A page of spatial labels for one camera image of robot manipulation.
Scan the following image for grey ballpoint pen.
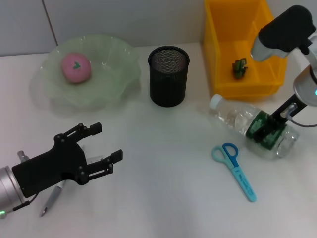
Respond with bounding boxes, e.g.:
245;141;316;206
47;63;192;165
40;145;87;217

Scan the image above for pink peach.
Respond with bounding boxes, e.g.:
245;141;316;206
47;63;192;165
61;52;93;85

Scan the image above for green glass fruit plate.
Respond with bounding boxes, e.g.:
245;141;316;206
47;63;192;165
39;33;142;110

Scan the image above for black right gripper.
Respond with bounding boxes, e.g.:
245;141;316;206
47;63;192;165
253;92;308;143

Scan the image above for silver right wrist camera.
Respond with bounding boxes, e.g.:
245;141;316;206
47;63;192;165
250;5;317;61

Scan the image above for black mesh pen holder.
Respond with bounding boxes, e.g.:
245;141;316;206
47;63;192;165
148;46;190;108

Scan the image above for grey right arm cable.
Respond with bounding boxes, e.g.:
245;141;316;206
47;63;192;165
281;103;317;128

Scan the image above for yellow plastic bin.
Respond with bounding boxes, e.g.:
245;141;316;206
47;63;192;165
203;0;289;100

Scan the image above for blue scissors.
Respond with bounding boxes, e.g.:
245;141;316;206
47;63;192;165
211;142;258;203

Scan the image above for clear green-label water bottle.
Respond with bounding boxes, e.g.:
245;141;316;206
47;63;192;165
208;93;301;159

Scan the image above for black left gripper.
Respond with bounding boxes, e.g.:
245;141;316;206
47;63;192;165
11;122;124;198

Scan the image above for green plastic wrapper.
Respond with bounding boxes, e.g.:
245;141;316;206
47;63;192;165
232;57;249;80

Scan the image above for dark left arm cable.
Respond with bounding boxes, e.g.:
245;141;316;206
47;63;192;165
4;193;38;217

